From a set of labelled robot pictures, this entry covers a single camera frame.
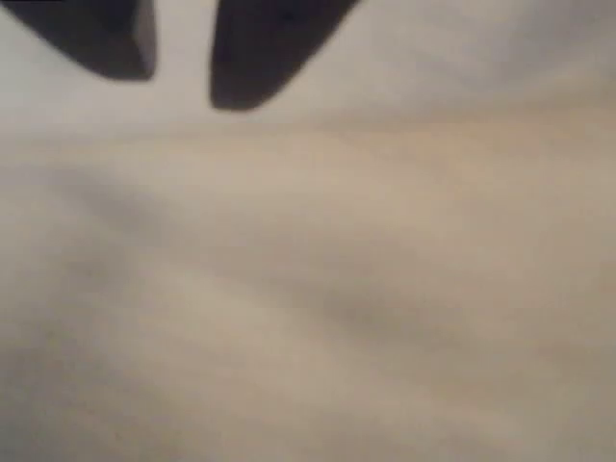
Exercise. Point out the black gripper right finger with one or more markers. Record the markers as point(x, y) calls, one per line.
point(260, 48)

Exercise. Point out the white creased cloth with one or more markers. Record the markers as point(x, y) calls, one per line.
point(308, 289)

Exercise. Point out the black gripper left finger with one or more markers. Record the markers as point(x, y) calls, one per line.
point(96, 33)

